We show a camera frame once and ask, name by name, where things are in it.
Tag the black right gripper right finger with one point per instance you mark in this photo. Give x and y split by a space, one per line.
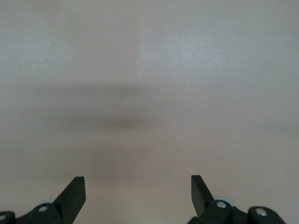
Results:
201 198

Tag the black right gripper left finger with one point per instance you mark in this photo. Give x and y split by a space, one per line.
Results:
72 196

